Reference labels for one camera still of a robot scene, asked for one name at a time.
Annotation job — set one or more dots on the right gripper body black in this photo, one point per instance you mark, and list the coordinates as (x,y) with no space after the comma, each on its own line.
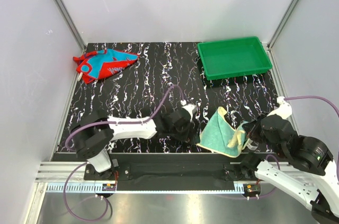
(255,133)

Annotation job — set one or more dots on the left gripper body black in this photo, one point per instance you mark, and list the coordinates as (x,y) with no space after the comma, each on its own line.
(184,133)

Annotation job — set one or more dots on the teal and yellow towel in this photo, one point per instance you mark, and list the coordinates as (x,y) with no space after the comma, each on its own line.
(220,137)

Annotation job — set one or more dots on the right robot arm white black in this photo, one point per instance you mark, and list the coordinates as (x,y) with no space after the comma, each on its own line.
(306,154)

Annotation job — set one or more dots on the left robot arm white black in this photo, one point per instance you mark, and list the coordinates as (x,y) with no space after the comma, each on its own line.
(93,133)

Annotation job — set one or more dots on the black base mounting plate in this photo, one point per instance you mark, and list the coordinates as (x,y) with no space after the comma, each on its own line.
(130,167)

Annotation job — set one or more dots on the black marble pattern mat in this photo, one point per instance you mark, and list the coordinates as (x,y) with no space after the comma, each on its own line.
(164,72)

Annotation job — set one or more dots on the green plastic tray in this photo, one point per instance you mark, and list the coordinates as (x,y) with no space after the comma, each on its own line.
(233,58)

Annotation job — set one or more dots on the red and blue towel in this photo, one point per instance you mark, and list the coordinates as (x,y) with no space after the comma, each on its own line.
(97,65)

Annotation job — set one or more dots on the slotted cable duct rail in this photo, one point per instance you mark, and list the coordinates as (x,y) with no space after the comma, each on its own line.
(127,188)

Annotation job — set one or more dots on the right aluminium frame post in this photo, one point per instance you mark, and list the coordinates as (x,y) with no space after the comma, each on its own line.
(287,15)

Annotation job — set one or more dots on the aluminium frame post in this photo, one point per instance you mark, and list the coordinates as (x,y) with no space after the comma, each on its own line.
(287,15)
(70,23)

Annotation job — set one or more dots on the left aluminium frame post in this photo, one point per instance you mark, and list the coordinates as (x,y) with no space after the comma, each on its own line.
(70,23)

